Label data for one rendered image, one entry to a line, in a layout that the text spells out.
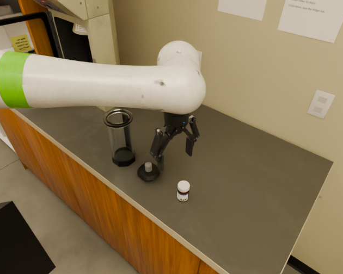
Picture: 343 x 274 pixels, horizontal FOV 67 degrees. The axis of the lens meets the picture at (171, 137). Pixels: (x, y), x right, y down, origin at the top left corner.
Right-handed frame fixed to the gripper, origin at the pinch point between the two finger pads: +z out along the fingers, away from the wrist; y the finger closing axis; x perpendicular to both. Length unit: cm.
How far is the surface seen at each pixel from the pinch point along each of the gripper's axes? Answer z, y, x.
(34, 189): 111, 54, -122
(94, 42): -20, 1, -62
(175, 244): 31.9, 8.1, 13.2
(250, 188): 16.9, -24.5, 16.8
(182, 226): 16.9, 6.9, 15.1
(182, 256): 36.4, 7.1, 16.7
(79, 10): -34, 5, -61
